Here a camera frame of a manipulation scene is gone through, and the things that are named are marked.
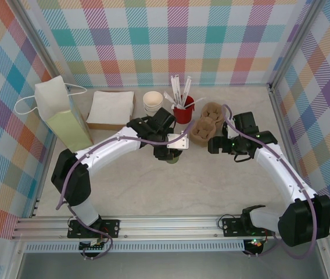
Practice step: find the green paper coffee cup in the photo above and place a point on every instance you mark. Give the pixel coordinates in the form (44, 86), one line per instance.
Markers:
(173, 160)

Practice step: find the floral green paper gift bag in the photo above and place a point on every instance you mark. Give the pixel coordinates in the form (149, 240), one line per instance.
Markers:
(66, 128)

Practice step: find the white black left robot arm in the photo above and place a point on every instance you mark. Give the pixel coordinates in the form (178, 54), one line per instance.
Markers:
(107, 145)

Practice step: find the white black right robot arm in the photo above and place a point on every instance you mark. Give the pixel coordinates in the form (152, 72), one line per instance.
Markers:
(278, 174)

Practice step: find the stack of paper cups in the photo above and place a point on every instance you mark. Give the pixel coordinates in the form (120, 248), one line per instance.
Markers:
(152, 100)

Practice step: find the red stir stick cup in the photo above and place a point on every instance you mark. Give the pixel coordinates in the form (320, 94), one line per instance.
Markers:
(182, 116)

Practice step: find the small controller circuit board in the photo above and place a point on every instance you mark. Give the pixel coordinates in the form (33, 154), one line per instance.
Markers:
(255, 243)
(92, 245)

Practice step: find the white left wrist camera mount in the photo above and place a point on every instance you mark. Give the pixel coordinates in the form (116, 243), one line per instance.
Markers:
(179, 142)

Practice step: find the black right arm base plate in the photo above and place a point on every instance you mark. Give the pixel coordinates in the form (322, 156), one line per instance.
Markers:
(231, 226)

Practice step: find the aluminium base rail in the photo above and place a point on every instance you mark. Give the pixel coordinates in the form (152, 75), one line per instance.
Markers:
(168, 225)

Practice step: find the aluminium frame post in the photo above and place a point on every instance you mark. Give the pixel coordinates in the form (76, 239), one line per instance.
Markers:
(295, 37)
(37, 37)

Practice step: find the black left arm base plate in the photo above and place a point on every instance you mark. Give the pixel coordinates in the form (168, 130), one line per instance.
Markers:
(111, 226)

